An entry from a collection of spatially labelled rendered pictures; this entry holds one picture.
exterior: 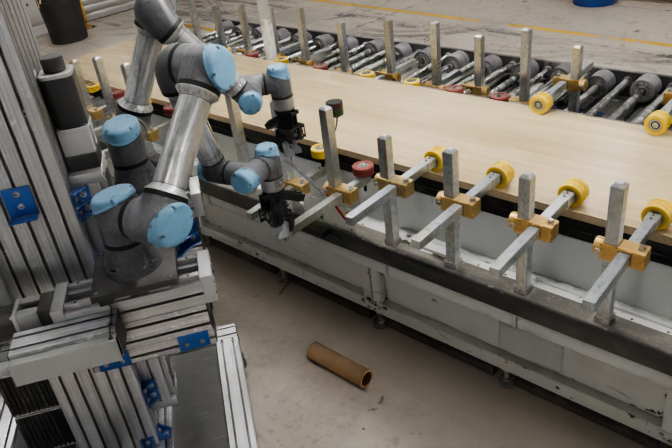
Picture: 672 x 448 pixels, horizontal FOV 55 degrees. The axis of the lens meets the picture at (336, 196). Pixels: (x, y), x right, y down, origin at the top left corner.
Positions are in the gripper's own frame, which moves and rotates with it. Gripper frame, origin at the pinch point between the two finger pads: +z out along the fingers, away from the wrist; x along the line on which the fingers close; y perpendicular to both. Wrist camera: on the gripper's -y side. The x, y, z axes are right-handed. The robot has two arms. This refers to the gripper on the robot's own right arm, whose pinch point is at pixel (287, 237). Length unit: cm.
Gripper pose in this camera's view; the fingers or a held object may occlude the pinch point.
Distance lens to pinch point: 220.3
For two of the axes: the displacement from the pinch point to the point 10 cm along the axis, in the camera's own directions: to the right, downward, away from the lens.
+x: 7.5, 2.5, -6.1
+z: 1.1, 8.6, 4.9
